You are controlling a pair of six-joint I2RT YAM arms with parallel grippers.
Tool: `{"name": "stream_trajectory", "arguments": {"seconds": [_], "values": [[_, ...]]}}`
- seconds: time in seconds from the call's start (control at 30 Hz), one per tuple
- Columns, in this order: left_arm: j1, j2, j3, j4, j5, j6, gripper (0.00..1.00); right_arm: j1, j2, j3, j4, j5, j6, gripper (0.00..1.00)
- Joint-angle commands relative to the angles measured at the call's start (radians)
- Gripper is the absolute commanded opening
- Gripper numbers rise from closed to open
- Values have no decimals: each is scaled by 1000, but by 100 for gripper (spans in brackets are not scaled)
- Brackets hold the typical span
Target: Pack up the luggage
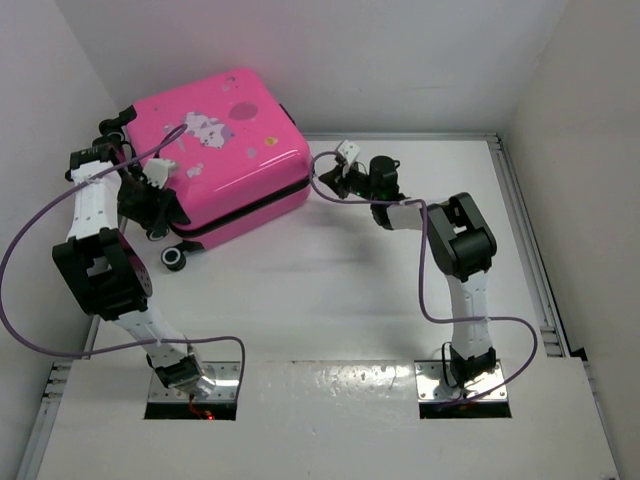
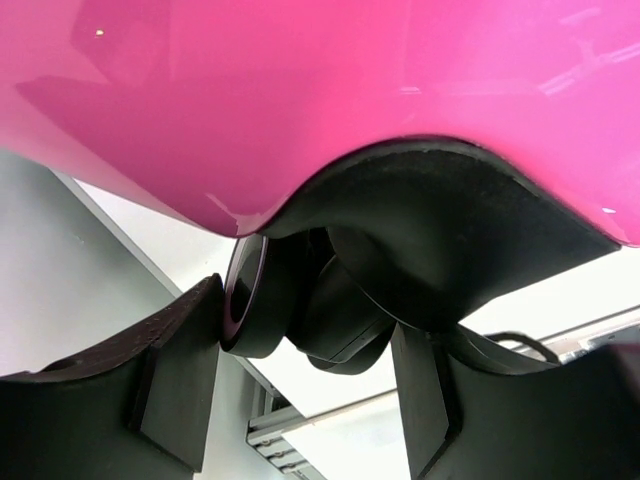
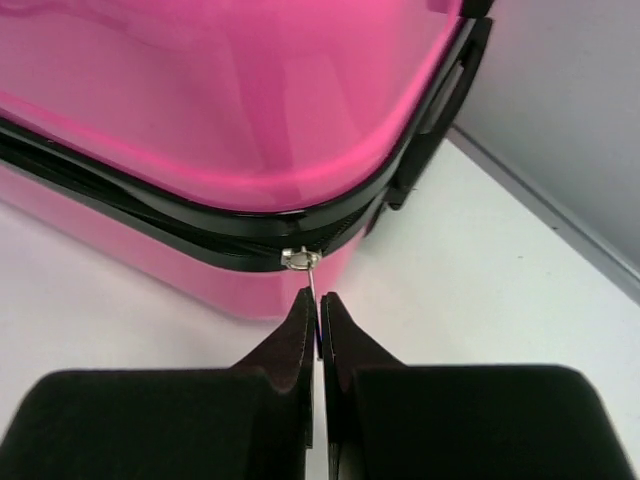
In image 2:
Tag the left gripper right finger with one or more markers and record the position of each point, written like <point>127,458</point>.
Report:
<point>472,409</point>

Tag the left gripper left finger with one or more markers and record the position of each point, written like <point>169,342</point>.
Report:
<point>134,406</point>

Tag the pink suitcase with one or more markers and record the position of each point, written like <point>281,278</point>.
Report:
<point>378,162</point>

